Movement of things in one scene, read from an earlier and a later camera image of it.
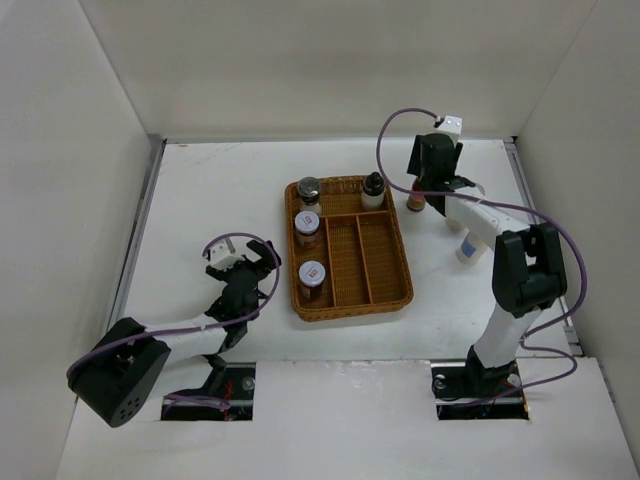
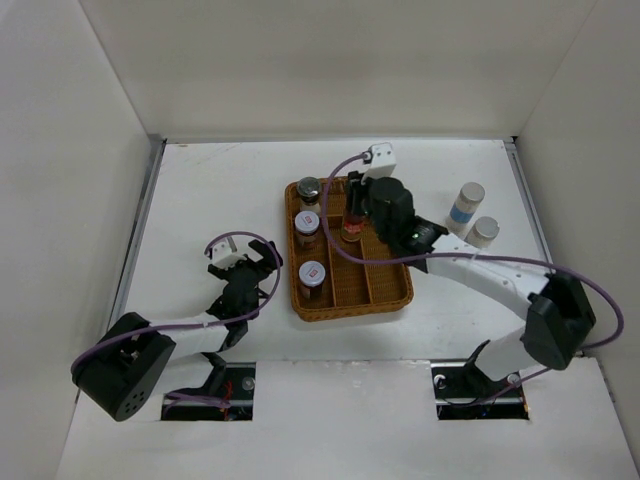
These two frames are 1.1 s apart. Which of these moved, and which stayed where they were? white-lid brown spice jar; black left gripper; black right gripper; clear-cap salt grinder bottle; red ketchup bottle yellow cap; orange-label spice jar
Moved: red ketchup bottle yellow cap; black right gripper
Stayed: orange-label spice jar; white-lid brown spice jar; clear-cap salt grinder bottle; black left gripper
